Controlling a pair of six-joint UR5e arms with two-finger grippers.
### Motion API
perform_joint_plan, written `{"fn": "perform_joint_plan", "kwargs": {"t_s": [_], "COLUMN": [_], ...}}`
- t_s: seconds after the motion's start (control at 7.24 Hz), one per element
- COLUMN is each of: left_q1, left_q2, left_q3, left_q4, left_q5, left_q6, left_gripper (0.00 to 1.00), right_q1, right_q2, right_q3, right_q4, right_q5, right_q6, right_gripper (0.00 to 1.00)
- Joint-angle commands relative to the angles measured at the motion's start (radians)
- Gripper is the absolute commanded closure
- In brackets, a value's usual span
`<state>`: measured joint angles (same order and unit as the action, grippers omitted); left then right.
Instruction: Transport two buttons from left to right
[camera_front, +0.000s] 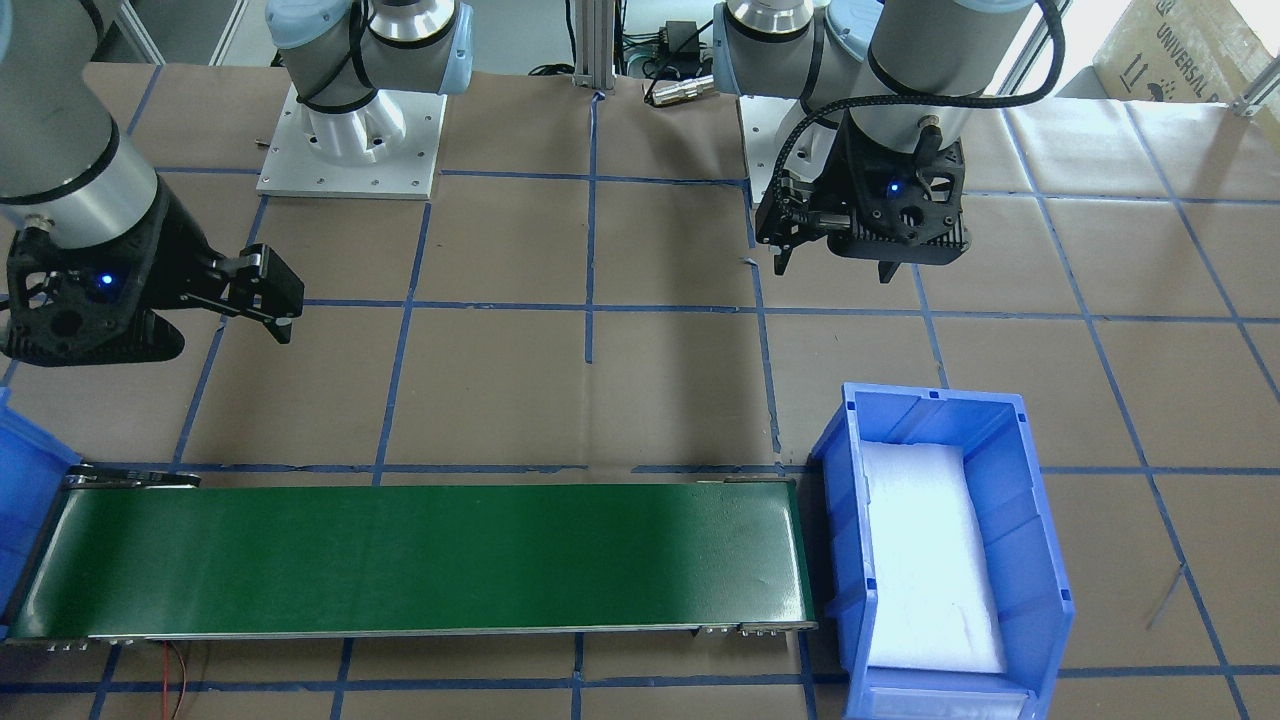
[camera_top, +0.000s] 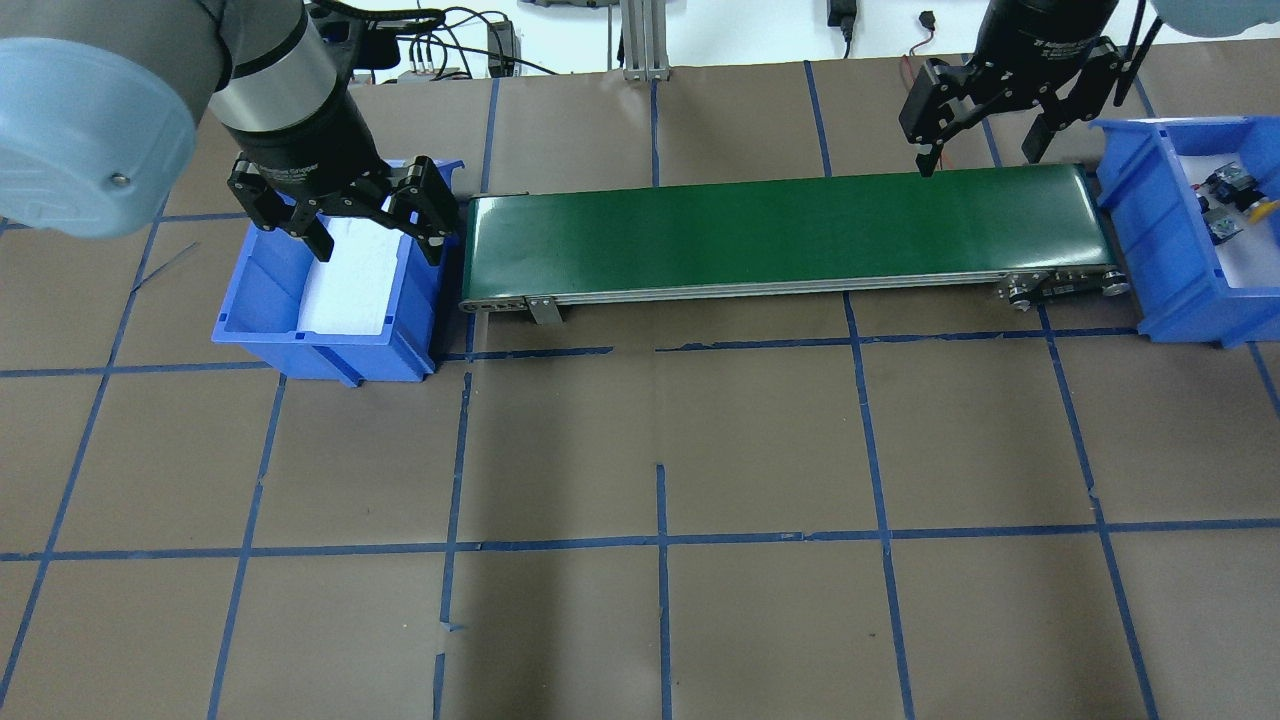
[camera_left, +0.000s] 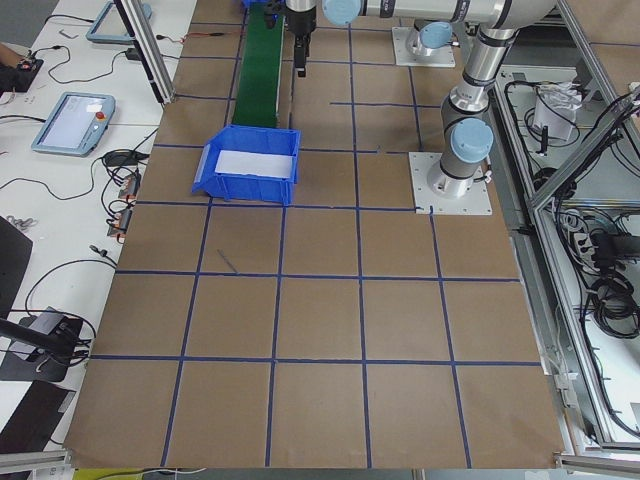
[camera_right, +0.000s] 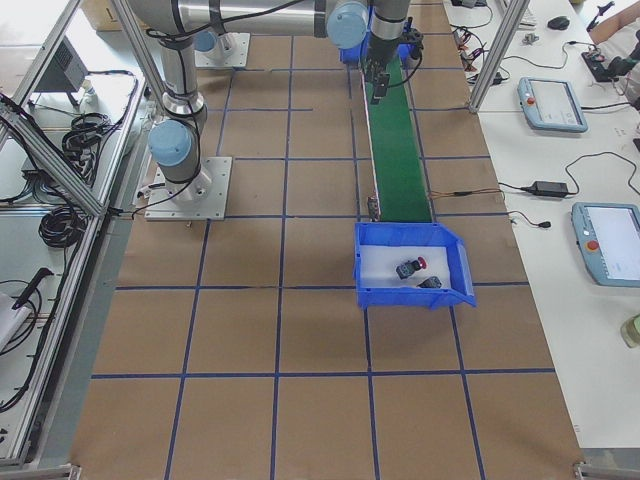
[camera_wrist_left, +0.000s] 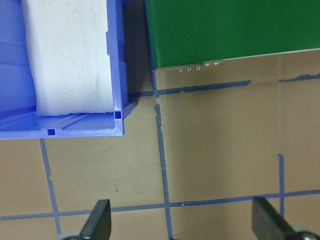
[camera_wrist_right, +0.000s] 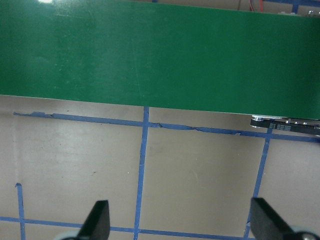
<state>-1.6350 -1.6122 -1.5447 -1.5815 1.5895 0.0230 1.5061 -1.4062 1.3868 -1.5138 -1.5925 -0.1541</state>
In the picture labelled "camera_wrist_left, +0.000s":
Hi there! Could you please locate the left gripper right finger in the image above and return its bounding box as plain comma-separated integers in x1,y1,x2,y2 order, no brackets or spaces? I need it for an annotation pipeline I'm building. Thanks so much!
251,197,299,240

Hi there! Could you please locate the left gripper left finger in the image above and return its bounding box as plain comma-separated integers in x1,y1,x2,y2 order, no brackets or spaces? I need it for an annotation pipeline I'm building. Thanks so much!
78,199,111,240

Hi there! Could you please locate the left blue plastic bin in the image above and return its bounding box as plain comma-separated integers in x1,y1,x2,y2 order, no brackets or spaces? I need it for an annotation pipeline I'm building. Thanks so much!
0,0,136,140

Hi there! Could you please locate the white foam pad left bin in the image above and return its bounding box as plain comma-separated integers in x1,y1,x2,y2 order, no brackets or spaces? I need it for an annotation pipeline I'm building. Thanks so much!
21,0,114,116

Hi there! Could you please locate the green conveyor belt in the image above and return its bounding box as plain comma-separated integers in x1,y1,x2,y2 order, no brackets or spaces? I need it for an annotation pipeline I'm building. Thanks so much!
144,0,320,70

